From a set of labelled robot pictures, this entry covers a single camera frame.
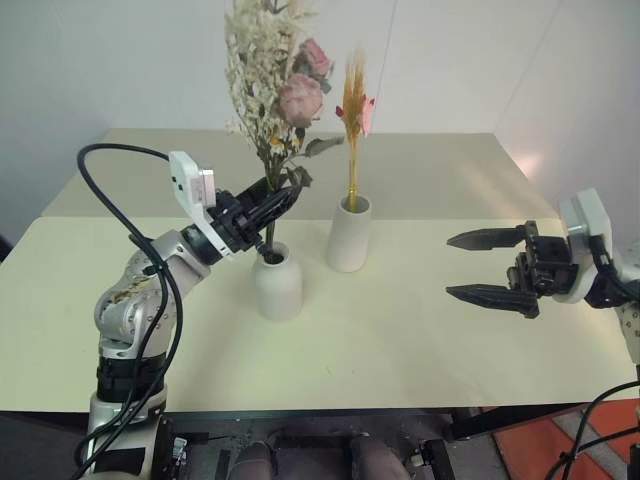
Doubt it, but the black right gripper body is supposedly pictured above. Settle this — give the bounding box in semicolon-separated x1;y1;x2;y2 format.
505;219;581;301

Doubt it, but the black table frame bar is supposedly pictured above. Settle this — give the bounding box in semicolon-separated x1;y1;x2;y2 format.
448;401;587;442

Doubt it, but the dried pink rose bouquet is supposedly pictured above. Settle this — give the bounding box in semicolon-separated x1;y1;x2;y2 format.
222;0;347;262

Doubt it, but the orange floor mat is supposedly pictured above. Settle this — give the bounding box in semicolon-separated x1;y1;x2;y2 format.
491;397;640;480

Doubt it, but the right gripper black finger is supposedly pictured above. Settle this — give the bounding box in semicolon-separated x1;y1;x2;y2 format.
445;224;527;253
444;283;542;320

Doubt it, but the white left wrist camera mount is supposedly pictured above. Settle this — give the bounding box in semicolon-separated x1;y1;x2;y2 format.
168;150;235;264

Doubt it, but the white bottle-shaped vase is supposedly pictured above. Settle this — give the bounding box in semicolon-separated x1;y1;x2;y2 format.
250;241;305;323

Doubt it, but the orange wheat stalk bouquet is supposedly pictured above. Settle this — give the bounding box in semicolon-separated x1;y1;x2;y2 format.
334;43;378;212

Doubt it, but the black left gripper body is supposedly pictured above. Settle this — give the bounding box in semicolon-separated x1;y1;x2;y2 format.
205;188;266;255

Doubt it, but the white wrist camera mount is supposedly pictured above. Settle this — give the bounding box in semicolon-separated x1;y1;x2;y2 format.
552;187;614;305
168;150;235;264

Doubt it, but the white cylindrical vase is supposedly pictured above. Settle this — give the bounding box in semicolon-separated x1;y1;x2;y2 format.
325;194;374;274

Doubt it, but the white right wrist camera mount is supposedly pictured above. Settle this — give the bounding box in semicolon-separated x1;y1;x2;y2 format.
552;187;614;305

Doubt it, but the dark rounded shape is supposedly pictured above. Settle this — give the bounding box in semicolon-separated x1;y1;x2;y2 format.
233;440;279;480
348;435;412;480

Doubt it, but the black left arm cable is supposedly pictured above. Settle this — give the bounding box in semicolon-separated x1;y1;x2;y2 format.
76;143;182;480

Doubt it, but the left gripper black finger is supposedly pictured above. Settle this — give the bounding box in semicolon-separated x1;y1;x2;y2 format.
234;176;281;207
245;183;307;232

